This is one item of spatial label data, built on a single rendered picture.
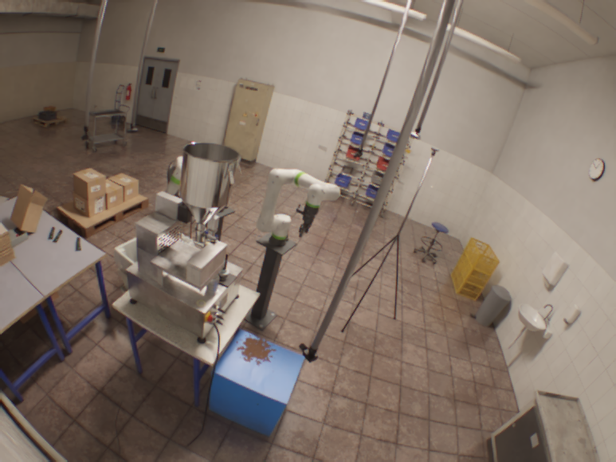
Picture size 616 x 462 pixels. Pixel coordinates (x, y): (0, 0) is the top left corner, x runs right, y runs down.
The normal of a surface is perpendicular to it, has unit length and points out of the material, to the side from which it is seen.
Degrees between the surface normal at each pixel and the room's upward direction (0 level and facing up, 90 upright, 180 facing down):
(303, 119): 90
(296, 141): 90
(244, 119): 90
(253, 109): 90
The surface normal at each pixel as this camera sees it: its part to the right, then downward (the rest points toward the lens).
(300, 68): -0.25, 0.40
